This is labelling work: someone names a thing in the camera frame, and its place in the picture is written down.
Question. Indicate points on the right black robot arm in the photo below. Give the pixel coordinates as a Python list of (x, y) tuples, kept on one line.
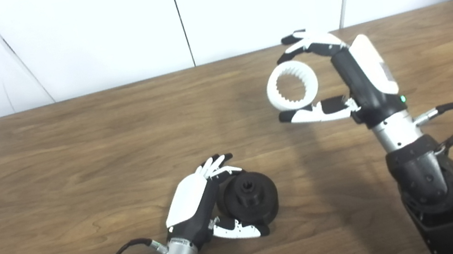
[(429, 185)]

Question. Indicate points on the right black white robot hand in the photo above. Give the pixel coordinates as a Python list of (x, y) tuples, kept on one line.
[(366, 80)]

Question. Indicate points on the round black stepped part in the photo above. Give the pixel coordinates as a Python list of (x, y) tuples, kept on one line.
[(262, 203)]

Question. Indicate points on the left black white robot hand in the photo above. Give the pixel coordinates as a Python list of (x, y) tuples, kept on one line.
[(188, 202)]

